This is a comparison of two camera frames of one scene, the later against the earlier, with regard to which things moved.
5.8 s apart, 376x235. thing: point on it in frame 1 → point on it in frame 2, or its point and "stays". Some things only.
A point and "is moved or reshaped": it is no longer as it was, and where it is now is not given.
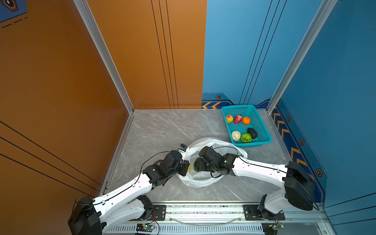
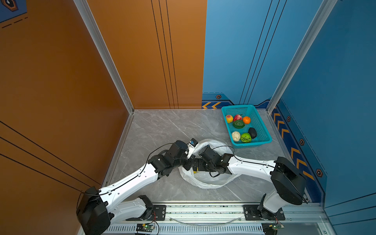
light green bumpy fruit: x=246 y=138 stays
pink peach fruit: x=238 y=119 stays
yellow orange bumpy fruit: x=229 y=118 stays
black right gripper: x=201 y=161 stays
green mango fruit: x=195 y=167 is moved or reshaped
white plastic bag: x=197 y=178 is moved or reshaped
